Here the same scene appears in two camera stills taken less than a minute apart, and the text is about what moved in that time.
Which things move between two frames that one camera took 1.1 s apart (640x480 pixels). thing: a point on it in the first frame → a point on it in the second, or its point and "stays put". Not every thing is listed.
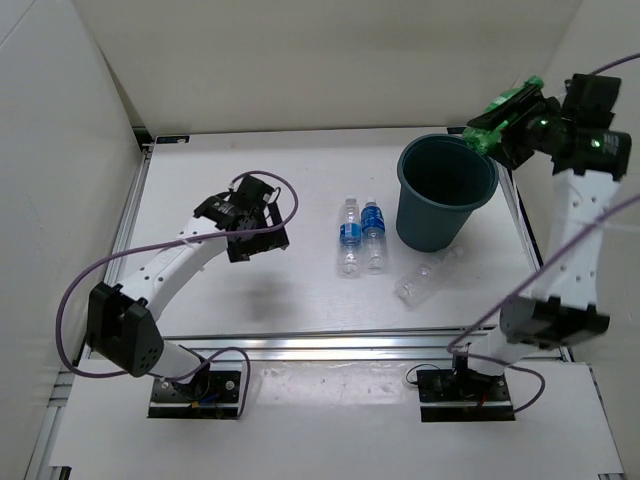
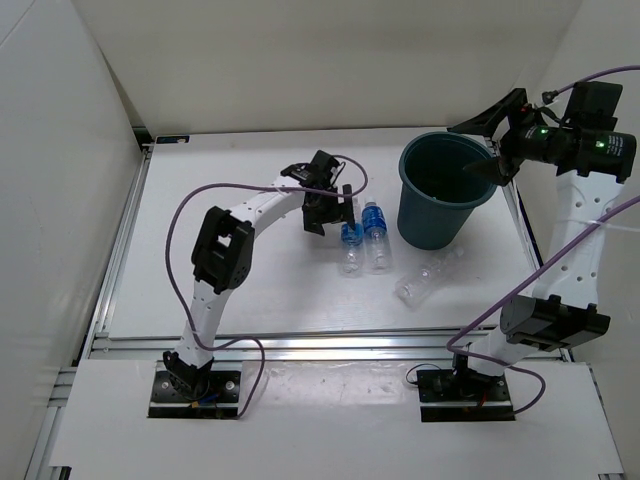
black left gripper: [271, 239] → [313, 221]
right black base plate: [451, 395] stays put
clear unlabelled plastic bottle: [408, 289] stays put
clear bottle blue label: [350, 239] stays put
